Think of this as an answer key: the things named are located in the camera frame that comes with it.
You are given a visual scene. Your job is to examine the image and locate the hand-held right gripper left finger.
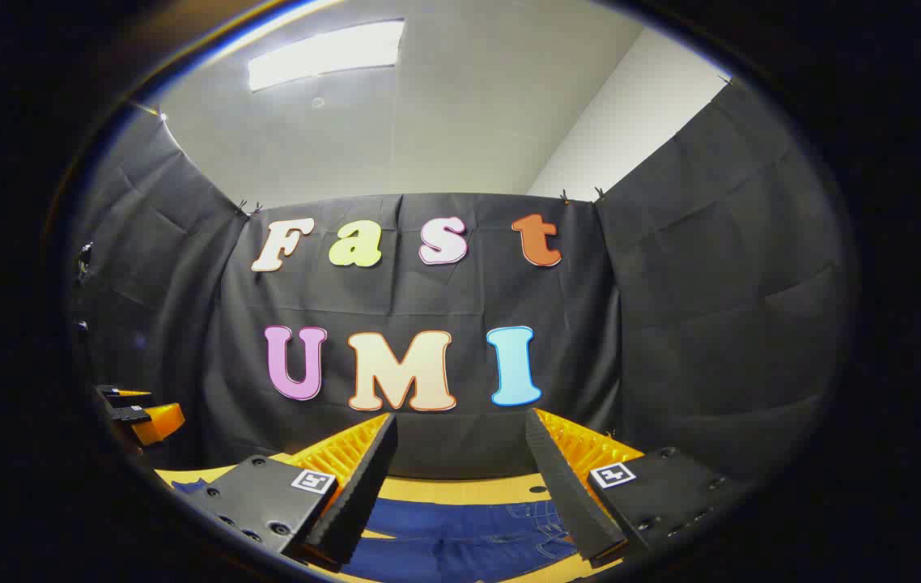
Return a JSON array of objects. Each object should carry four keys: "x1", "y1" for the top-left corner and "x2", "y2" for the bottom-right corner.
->
[{"x1": 177, "y1": 413, "x2": 398, "y2": 572}]

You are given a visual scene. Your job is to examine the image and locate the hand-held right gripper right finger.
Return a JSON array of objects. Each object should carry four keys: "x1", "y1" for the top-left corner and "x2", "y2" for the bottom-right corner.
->
[{"x1": 525, "y1": 408, "x2": 753, "y2": 566}]

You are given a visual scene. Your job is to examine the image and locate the blue denim jeans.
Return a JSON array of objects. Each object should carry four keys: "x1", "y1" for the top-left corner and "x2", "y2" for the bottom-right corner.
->
[{"x1": 172, "y1": 478, "x2": 583, "y2": 583}]

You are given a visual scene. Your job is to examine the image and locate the black backdrop cloth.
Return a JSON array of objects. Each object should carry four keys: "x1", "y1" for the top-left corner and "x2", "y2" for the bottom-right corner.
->
[{"x1": 64, "y1": 77, "x2": 862, "y2": 487}]

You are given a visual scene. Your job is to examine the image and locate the ceiling light panel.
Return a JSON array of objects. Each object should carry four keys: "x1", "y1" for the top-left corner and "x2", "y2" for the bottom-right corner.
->
[{"x1": 248, "y1": 19, "x2": 405, "y2": 92}]

